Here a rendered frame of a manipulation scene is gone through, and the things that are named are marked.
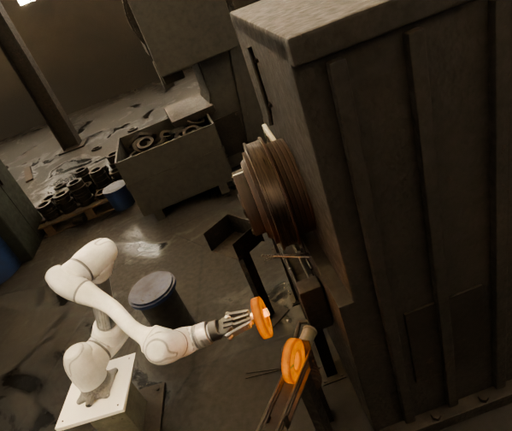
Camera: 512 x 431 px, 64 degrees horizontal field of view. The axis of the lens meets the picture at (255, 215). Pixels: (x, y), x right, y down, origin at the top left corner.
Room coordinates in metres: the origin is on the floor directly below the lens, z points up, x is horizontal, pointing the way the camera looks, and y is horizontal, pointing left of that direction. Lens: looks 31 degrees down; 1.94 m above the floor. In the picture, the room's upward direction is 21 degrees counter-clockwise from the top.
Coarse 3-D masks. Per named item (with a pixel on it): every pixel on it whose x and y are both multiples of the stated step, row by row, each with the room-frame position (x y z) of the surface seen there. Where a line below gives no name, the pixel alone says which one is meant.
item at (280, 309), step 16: (224, 224) 2.12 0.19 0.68; (240, 224) 2.07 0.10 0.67; (208, 240) 2.04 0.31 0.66; (224, 240) 2.09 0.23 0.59; (240, 240) 1.85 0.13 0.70; (256, 240) 1.91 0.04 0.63; (240, 256) 1.83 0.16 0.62; (256, 272) 1.95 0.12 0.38; (256, 288) 1.93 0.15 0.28; (272, 304) 2.04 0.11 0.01; (272, 320) 1.90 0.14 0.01
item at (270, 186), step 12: (252, 144) 1.50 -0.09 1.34; (252, 156) 1.40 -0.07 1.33; (264, 156) 1.38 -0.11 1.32; (264, 168) 1.34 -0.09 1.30; (264, 180) 1.31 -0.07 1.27; (276, 180) 1.30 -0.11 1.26; (264, 192) 1.27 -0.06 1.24; (276, 192) 1.28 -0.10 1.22; (276, 204) 1.26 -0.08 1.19; (276, 216) 1.25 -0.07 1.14; (288, 216) 1.25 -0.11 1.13; (276, 228) 1.25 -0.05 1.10; (288, 228) 1.25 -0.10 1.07; (288, 240) 1.28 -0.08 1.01
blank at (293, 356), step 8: (288, 344) 1.00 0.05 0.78; (296, 344) 1.01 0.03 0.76; (288, 352) 0.97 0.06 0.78; (296, 352) 0.99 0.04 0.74; (304, 352) 1.04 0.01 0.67; (288, 360) 0.95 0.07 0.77; (296, 360) 1.01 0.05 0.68; (288, 368) 0.93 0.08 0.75; (296, 368) 0.98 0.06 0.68; (288, 376) 0.92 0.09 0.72; (296, 376) 0.94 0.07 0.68
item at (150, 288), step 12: (144, 276) 2.27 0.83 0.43; (156, 276) 2.22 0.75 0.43; (168, 276) 2.17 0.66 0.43; (132, 288) 2.19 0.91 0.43; (144, 288) 2.14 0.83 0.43; (156, 288) 2.09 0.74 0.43; (168, 288) 2.06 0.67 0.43; (132, 300) 2.07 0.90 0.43; (144, 300) 2.02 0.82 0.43; (156, 300) 2.00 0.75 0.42; (168, 300) 2.04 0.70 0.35; (180, 300) 2.13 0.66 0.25; (144, 312) 2.03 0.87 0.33; (156, 312) 2.01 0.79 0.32; (168, 312) 2.02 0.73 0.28; (180, 312) 2.07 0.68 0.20; (156, 324) 2.02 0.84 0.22; (168, 324) 2.01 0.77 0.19; (180, 324) 2.03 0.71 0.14; (192, 324) 2.10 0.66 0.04
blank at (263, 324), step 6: (252, 300) 1.15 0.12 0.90; (258, 300) 1.14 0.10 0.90; (252, 306) 1.12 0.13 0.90; (258, 306) 1.11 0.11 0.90; (264, 306) 1.18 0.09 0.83; (252, 312) 1.10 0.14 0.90; (258, 312) 1.09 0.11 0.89; (258, 318) 1.07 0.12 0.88; (264, 318) 1.09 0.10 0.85; (258, 324) 1.06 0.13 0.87; (264, 324) 1.06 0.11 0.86; (270, 324) 1.13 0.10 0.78; (258, 330) 1.05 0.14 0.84; (264, 330) 1.05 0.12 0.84; (270, 330) 1.08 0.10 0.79; (264, 336) 1.05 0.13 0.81; (270, 336) 1.06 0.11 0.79
